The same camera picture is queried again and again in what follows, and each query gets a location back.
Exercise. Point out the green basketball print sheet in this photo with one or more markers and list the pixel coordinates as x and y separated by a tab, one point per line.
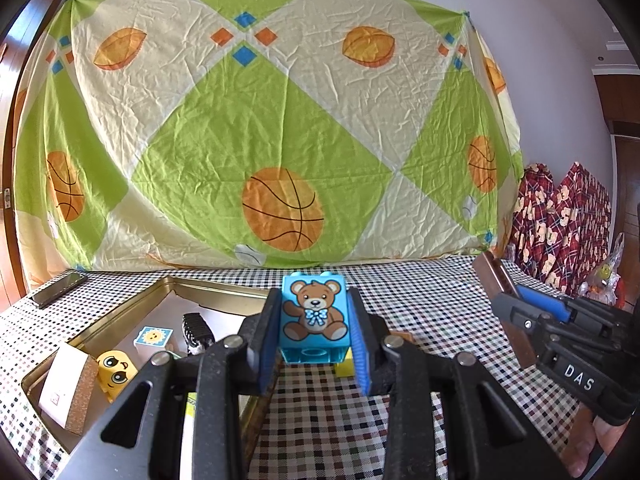
260	110

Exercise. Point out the tall white box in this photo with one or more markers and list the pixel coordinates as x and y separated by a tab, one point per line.
62	390

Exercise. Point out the checkered tablecloth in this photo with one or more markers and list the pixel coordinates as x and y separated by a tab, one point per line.
320	425

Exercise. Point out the black hair clip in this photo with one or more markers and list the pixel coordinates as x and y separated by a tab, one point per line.
196	330

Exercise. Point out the black phone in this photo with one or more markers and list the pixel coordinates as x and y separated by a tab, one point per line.
57	290

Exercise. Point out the clear plastic bag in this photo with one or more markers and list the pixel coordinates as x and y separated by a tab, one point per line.
607	270

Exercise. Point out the brown rectangular box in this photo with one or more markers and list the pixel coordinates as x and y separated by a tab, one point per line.
500	280

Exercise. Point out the red plaid bear blanket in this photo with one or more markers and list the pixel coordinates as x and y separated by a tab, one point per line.
555	220

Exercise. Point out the person's right hand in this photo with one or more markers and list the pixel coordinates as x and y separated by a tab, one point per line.
597	442

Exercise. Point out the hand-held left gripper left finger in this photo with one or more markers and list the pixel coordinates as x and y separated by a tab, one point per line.
267	350

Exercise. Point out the yellow cube block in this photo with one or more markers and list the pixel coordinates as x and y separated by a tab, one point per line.
344	369

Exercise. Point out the brown wooden door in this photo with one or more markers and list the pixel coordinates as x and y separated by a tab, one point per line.
622	100

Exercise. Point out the green box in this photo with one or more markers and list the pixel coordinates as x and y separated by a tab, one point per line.
190	406

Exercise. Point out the wooden door frame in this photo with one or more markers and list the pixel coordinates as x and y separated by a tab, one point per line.
15	110

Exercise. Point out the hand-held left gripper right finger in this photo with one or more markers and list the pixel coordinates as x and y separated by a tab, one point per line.
361	347

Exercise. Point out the blue bear toy block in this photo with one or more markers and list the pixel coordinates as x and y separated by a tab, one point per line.
314	315

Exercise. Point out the gold tin container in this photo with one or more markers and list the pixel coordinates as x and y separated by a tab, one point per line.
165	310

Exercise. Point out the yellow face toy block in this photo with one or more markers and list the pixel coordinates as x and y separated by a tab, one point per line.
116	372

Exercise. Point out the white sun print block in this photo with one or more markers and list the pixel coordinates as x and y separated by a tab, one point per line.
152	337

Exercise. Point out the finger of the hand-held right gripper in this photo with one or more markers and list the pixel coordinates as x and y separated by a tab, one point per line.
542	302
517	317

